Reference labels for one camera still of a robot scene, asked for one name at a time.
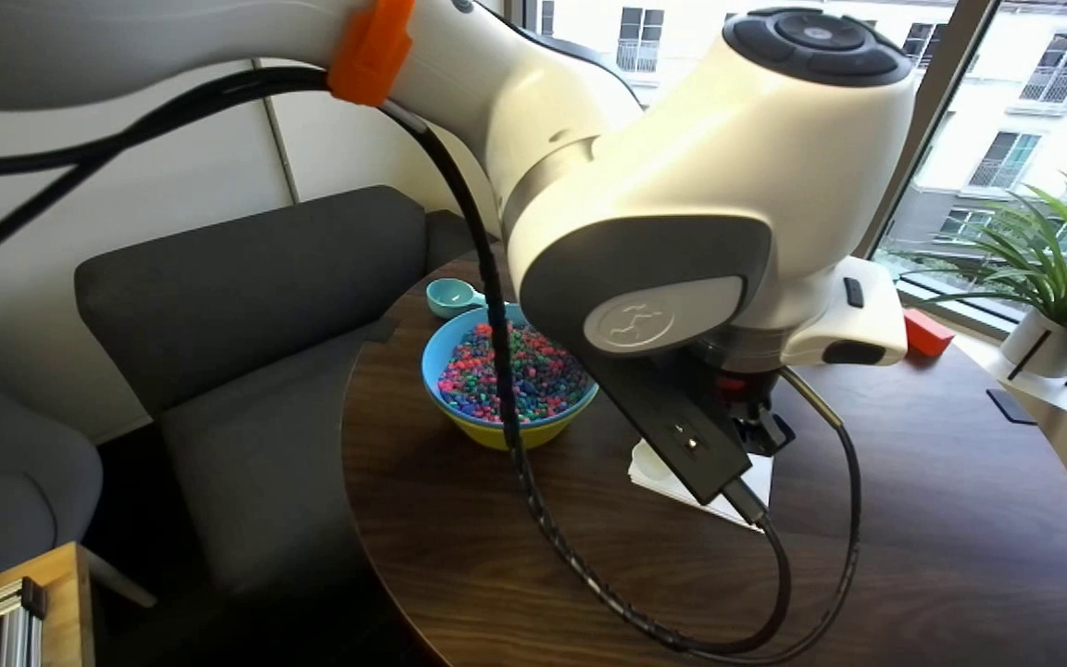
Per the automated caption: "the white window sill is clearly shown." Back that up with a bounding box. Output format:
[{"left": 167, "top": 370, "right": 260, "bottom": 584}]
[{"left": 898, "top": 264, "right": 1067, "bottom": 438}]

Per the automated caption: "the red toy block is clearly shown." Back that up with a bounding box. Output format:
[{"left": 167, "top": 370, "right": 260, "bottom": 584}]
[{"left": 900, "top": 309, "right": 958, "bottom": 362}]

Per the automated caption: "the grey armchair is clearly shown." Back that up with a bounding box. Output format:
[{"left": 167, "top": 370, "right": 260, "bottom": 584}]
[{"left": 0, "top": 324, "right": 108, "bottom": 584}]

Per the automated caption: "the dark flat card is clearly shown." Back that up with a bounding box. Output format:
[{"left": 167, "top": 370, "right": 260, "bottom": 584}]
[{"left": 982, "top": 387, "right": 1046, "bottom": 429}]

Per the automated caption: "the dark window frame post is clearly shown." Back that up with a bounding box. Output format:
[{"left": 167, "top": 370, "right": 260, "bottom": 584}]
[{"left": 860, "top": 0, "right": 1006, "bottom": 256}]

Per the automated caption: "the white paper napkin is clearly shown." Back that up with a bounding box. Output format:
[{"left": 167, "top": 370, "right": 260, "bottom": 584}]
[{"left": 622, "top": 438, "right": 777, "bottom": 536}]

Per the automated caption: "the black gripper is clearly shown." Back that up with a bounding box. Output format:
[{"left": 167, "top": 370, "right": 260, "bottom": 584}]
[{"left": 713, "top": 367, "right": 799, "bottom": 458}]

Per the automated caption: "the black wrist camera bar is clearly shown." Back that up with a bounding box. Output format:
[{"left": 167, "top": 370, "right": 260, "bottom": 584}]
[{"left": 581, "top": 349, "right": 754, "bottom": 505}]

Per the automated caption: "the orange cable clamp ring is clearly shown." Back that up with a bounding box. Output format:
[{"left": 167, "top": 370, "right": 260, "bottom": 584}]
[{"left": 325, "top": 0, "right": 423, "bottom": 107}]

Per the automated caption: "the white apartment building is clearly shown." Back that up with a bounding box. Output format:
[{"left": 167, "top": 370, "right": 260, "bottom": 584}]
[{"left": 520, "top": 0, "right": 1067, "bottom": 301}]

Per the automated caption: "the blue bowl yellow outside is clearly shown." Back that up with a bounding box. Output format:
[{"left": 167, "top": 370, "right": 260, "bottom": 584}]
[{"left": 418, "top": 301, "right": 601, "bottom": 456}]

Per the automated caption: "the green potted plant white pot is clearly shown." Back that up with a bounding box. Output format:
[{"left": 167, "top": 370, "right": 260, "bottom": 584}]
[{"left": 927, "top": 180, "right": 1067, "bottom": 446}]

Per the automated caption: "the colourful gravel pebbles pile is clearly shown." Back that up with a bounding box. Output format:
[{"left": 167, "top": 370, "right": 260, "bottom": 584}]
[{"left": 435, "top": 320, "right": 594, "bottom": 429}]

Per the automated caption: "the teal spoon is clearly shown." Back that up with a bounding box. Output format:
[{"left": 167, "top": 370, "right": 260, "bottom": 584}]
[{"left": 423, "top": 274, "right": 490, "bottom": 320}]

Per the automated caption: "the thick black braided cable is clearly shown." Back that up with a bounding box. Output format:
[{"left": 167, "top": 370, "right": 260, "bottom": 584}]
[{"left": 0, "top": 68, "right": 797, "bottom": 658}]

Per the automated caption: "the grey fabric sofa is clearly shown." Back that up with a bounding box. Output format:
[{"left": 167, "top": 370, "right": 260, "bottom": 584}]
[{"left": 72, "top": 180, "right": 490, "bottom": 608}]

